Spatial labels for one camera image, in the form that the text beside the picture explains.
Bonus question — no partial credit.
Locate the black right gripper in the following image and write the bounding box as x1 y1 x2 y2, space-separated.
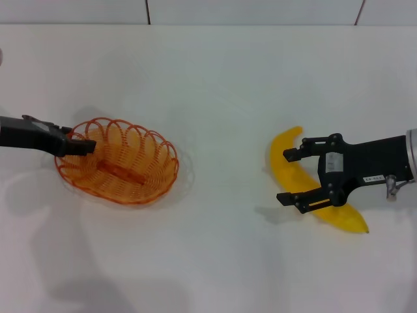
276 133 410 215

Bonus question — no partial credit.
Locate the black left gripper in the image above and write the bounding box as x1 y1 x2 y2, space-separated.
0 114 97 157

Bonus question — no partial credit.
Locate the yellow banana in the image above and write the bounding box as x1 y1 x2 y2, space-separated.
269 126 370 234

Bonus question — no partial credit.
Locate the orange woven plastic basket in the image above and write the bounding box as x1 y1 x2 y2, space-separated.
53 117 180 207

